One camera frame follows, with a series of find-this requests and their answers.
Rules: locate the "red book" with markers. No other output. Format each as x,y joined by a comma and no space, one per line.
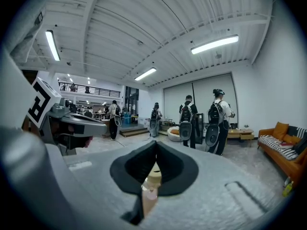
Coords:
287,145

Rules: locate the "person's left hand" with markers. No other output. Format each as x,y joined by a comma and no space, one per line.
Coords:
88,141

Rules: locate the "long ceiling light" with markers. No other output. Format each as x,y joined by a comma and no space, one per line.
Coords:
214,44
145,73
52,45

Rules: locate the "green bottle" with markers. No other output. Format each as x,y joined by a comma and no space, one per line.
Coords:
287,189

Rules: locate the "black mezzanine railing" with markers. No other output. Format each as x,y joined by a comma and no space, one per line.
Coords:
96,90

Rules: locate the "orange cushion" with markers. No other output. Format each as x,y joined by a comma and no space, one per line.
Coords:
281,128

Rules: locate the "striped pillow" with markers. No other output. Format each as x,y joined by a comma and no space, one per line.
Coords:
298,131

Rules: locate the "small cream-lidded container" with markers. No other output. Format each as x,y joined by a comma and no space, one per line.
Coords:
153,176

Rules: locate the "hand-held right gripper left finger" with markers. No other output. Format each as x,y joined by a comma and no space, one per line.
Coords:
129,169

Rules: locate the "wooden coffee table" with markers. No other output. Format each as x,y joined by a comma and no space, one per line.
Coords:
242,132

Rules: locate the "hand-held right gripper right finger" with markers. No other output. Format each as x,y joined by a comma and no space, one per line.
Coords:
177,174

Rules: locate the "black cabinet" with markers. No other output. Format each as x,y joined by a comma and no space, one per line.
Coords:
200,128

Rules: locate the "black white striped blanket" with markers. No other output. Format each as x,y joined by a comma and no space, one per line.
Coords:
273,142

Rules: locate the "black and grey backpack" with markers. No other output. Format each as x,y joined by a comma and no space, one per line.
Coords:
213,128
153,123
117,116
185,126

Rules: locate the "grey roller blind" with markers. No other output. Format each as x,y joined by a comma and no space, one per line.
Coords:
176,102
206,85

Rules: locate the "dark stepped platform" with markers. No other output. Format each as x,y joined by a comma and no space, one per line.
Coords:
134,130

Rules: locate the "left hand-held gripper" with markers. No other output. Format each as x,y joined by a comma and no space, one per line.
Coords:
62,118

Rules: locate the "orange sofa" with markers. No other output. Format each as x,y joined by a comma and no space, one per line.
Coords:
287,166

